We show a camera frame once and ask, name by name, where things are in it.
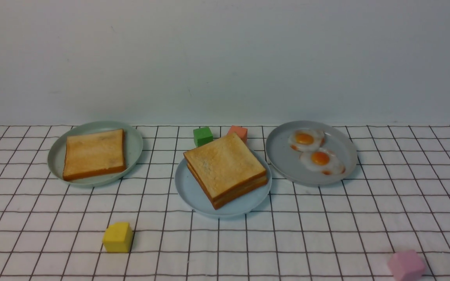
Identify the toast slice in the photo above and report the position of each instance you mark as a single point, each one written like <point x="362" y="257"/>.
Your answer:
<point x="231" y="195"/>
<point x="95" y="154"/>
<point x="224" y="164"/>

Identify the yellow foam cube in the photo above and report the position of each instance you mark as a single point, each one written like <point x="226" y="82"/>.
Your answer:
<point x="118" y="238"/>

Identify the pale green bread plate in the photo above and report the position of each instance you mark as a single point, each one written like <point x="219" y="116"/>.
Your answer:
<point x="133" y="147"/>

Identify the light blue centre plate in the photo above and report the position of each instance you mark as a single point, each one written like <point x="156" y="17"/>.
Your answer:
<point x="193" y="195"/>

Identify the green foam cube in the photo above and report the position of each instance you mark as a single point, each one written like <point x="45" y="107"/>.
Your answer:
<point x="202" y="136"/>

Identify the orange foam cube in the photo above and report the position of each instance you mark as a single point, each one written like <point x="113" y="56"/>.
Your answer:
<point x="242" y="132"/>

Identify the grey egg plate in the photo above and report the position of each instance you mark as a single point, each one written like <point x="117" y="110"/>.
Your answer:
<point x="286" y="160"/>

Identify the front right fried egg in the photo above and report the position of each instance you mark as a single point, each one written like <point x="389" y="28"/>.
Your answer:
<point x="322" y="161"/>

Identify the pink foam cube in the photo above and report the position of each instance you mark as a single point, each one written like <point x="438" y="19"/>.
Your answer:
<point x="406" y="266"/>

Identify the white checkered tablecloth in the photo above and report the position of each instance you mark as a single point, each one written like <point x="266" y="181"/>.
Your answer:
<point x="397" y="199"/>

